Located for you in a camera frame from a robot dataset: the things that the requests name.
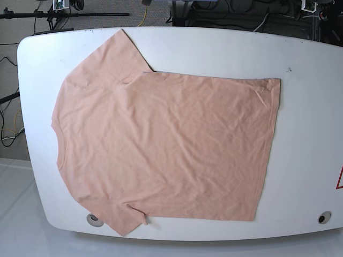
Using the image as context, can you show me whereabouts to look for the red triangle sticker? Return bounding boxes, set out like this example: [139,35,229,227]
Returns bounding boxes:
[336,168,343,190]

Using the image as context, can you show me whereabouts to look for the white cable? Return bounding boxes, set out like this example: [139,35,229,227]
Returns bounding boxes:
[253,12,270,32]

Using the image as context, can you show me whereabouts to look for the yellow cable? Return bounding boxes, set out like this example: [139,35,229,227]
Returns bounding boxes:
[137,4,148,27]

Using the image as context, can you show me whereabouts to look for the right table grommet hole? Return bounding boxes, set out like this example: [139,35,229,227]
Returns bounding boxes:
[318,211,332,224]

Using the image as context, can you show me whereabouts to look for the peach pink T-shirt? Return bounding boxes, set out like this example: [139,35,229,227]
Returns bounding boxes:
[51,31,281,236]

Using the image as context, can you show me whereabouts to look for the left table grommet hole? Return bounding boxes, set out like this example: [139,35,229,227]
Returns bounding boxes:
[86,214,104,228]

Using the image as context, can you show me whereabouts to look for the table grommet hole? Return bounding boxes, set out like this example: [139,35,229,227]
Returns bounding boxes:
[318,211,332,224]
[86,214,104,228]

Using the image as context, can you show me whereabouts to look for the tangled black cables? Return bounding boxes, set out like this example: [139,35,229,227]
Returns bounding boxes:
[165,0,343,43]

